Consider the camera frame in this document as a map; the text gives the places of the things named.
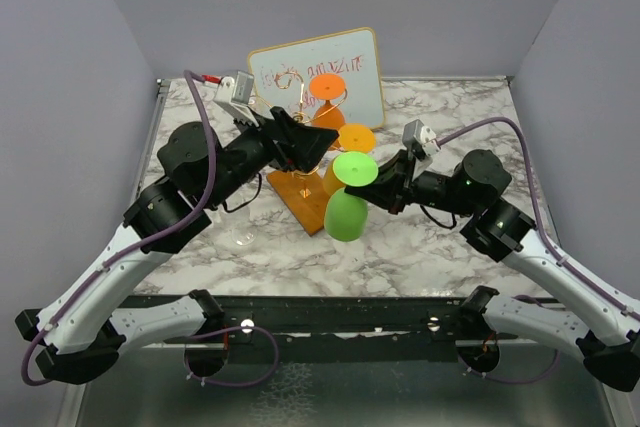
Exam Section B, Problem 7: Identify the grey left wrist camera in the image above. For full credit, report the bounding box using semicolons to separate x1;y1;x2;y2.
214;71;259;127

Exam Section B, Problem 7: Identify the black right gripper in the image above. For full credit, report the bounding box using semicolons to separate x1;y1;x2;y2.
346;148;477;217

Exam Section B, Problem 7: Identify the clear wine glass left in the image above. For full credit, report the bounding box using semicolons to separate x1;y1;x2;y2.
222;207;257;247

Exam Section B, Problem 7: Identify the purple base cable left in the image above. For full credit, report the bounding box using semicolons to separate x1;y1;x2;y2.
182;324;280;389

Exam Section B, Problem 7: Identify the yellow framed whiteboard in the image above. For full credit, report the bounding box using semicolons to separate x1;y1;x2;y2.
247;28;385;129

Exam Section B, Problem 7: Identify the black mounting rail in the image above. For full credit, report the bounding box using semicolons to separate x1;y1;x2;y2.
119;291;521;363

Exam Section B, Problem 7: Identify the orange plastic wine glass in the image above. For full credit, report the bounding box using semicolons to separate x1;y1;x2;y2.
309;73;346;130

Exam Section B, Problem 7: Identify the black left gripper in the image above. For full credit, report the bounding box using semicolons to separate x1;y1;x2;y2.
204;104;340;209

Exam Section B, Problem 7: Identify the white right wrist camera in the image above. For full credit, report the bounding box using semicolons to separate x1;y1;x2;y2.
402;119;440;178

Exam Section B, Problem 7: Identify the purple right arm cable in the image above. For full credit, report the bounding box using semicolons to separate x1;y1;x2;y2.
435;116;640;323

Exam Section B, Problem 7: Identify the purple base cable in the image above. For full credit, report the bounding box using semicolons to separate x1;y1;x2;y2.
182;324;280;389
459;294;560;387

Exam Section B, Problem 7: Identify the green plastic wine glass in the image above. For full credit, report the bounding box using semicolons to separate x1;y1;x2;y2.
323;151;378;242

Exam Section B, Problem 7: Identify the wooden rack base board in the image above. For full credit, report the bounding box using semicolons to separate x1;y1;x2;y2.
267;170;329;236

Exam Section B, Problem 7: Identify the gold wire wine glass rack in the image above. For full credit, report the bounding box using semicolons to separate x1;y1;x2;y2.
249;69;348;183

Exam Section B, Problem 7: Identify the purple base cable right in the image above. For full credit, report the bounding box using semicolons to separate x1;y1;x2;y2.
459;294;560;387

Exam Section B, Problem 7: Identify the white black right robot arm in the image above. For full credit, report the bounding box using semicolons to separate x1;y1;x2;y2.
334;149;639;392

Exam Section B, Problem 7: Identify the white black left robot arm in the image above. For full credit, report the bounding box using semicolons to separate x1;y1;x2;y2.
15;107;338;386

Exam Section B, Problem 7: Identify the yellow plastic wine glass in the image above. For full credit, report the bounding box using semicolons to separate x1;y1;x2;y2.
323;124;378;196

